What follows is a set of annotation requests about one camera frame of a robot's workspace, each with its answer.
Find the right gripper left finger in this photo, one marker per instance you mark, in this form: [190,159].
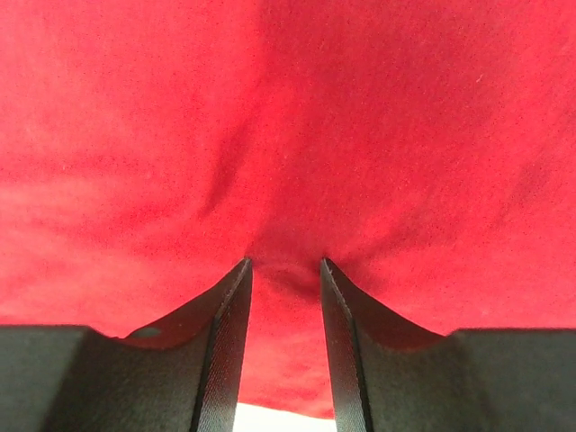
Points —
[178,373]

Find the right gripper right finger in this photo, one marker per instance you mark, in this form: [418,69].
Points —
[389,374]

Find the dark red t shirt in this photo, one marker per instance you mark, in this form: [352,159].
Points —
[426,147]

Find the floral table mat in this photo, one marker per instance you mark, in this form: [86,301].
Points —
[252,418]

